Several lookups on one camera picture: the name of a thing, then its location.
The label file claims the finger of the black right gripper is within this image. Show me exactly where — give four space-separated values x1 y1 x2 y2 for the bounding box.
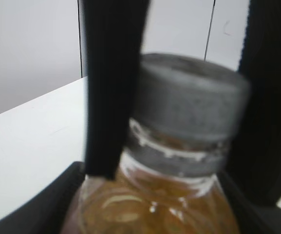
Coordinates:
227 0 281 206
78 0 150 180

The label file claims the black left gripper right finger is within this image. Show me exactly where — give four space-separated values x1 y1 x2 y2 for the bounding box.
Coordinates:
219 170 281 234

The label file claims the grey bottle cap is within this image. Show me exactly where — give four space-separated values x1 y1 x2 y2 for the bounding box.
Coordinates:
126 54 250 177

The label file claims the peach oolong tea bottle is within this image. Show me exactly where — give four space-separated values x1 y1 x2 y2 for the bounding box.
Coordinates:
59 119 241 234

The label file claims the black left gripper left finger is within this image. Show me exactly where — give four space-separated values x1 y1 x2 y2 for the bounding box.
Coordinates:
0 161 85 234

